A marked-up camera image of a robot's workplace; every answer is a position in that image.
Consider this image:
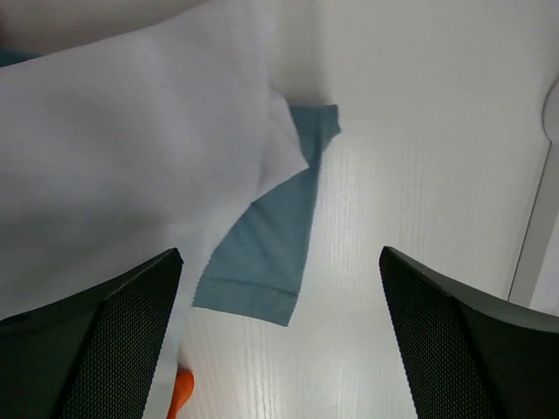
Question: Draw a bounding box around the white t shirt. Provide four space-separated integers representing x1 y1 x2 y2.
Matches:
1 1 307 418

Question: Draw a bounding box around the grey blue t shirt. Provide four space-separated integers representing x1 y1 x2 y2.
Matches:
193 105 341 326

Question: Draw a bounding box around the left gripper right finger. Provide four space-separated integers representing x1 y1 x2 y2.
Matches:
379 247 558 418

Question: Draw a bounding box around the orange t shirt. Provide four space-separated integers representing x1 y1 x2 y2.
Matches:
167 370 195 419

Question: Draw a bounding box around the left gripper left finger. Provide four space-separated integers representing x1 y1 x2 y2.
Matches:
1 249 183 418

